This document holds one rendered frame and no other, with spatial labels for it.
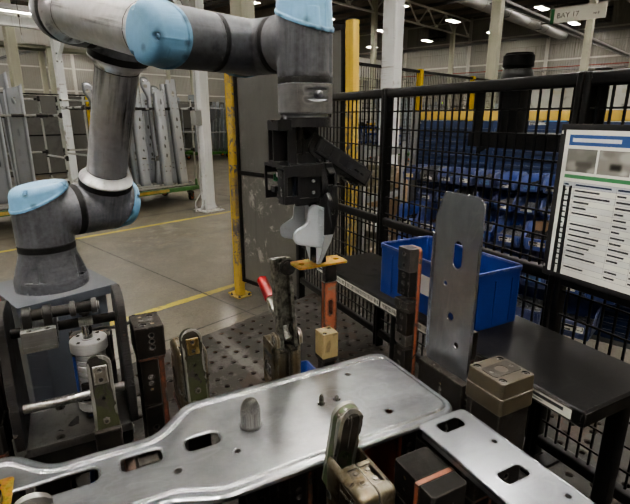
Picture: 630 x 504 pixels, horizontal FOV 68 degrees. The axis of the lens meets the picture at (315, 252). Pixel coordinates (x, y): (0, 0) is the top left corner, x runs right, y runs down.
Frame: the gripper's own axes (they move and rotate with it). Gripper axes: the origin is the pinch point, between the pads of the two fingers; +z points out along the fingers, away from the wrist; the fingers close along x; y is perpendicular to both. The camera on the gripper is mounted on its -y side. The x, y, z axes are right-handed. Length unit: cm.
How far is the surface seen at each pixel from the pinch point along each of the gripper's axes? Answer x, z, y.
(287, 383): -8.4, 26.7, 2.1
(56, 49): -1202, -160, 2
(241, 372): -65, 57, -8
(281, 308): -14.8, 14.8, 0.0
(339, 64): -197, -48, -122
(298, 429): 4.3, 26.6, 6.1
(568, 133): 1, -16, -55
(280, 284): -15.6, 10.2, -0.2
